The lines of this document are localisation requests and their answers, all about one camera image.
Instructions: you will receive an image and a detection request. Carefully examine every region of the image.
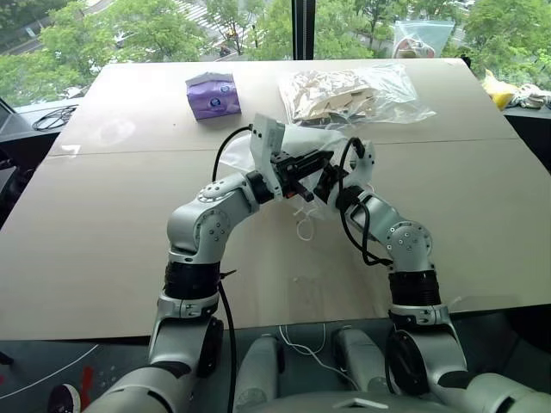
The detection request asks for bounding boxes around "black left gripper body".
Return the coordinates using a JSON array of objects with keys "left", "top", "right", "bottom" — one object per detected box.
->
[{"left": 270, "top": 151, "right": 303, "bottom": 199}]

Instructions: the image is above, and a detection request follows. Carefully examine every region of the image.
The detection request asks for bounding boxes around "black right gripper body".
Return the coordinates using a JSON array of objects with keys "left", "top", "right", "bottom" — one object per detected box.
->
[{"left": 320, "top": 165, "right": 349, "bottom": 204}]

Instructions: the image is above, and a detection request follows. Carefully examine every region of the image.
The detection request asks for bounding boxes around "white translucent drawstring bag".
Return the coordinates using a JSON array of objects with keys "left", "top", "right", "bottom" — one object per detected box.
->
[{"left": 214, "top": 122, "right": 359, "bottom": 243}]

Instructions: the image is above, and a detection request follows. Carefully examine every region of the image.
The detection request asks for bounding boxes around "clear bag of wooden pieces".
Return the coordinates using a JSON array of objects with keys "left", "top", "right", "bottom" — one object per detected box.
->
[{"left": 277, "top": 62, "right": 438, "bottom": 128}]

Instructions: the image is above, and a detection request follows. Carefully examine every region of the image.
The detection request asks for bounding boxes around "purple wrapped towel pack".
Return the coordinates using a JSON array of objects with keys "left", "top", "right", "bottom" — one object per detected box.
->
[{"left": 184, "top": 71, "right": 243, "bottom": 124}]

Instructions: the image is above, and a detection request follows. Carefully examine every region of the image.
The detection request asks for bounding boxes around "clear zip bag with items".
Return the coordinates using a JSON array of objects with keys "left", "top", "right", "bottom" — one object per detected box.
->
[{"left": 392, "top": 18, "right": 458, "bottom": 59}]

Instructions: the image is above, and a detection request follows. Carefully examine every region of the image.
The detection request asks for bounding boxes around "silver right robot thigh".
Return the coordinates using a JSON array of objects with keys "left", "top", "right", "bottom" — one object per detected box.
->
[{"left": 332, "top": 326, "right": 389, "bottom": 399}]

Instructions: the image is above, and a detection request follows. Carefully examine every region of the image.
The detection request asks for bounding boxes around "silver robot thigh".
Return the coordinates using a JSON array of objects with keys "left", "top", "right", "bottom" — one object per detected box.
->
[
  {"left": 234, "top": 334, "right": 286, "bottom": 406},
  {"left": 332, "top": 326, "right": 389, "bottom": 399}
]

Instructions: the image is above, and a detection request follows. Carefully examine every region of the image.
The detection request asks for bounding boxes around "silver left robot thigh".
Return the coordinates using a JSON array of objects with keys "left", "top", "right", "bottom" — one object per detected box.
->
[{"left": 234, "top": 334, "right": 286, "bottom": 406}]

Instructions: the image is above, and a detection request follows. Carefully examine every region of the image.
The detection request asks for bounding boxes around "yellow soft object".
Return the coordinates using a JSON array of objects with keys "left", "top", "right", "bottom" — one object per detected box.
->
[{"left": 481, "top": 68, "right": 518, "bottom": 111}]

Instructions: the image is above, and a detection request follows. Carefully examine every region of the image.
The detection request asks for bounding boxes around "white patterned cloth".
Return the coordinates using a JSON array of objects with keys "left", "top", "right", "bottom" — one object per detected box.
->
[{"left": 509, "top": 83, "right": 551, "bottom": 111}]

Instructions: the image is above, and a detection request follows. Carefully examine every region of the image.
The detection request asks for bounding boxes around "silver robot torso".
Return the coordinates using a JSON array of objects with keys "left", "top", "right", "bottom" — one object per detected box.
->
[{"left": 85, "top": 373, "right": 551, "bottom": 413}]

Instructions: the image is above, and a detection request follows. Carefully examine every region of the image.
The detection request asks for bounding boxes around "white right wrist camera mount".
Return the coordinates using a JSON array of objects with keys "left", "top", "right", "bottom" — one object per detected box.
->
[{"left": 325, "top": 137, "right": 376, "bottom": 204}]

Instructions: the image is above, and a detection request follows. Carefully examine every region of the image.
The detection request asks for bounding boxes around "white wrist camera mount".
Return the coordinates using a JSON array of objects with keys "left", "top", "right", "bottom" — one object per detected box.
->
[
  {"left": 325, "top": 137, "right": 376, "bottom": 204},
  {"left": 250, "top": 113, "right": 288, "bottom": 202}
]

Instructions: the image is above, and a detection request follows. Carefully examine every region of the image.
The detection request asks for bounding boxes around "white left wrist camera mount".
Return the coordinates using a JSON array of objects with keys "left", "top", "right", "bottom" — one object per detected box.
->
[{"left": 250, "top": 113, "right": 288, "bottom": 202}]

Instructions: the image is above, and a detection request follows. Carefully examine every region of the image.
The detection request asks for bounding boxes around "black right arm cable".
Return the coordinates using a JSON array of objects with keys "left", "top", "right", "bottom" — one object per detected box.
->
[{"left": 337, "top": 137, "right": 397, "bottom": 395}]

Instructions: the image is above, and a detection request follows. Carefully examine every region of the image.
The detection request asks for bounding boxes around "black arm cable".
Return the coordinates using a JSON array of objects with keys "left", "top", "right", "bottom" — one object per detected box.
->
[
  {"left": 213, "top": 124, "right": 256, "bottom": 413},
  {"left": 337, "top": 137, "right": 397, "bottom": 395}
]

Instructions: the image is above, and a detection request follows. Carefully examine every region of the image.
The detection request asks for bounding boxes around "black window frame post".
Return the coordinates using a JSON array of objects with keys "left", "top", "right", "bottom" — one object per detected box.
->
[{"left": 292, "top": 0, "right": 316, "bottom": 60}]

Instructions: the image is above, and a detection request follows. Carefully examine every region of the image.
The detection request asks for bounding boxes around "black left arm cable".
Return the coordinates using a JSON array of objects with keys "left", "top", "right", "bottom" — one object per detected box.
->
[{"left": 213, "top": 124, "right": 256, "bottom": 413}]

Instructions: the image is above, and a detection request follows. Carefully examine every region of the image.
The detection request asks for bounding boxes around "loose white string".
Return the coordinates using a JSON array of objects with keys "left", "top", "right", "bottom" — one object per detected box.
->
[{"left": 277, "top": 324, "right": 359, "bottom": 385}]

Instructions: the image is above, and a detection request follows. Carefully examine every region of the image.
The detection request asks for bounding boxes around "coiled black cable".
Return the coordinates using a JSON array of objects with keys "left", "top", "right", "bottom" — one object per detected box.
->
[{"left": 32, "top": 103, "right": 81, "bottom": 132}]

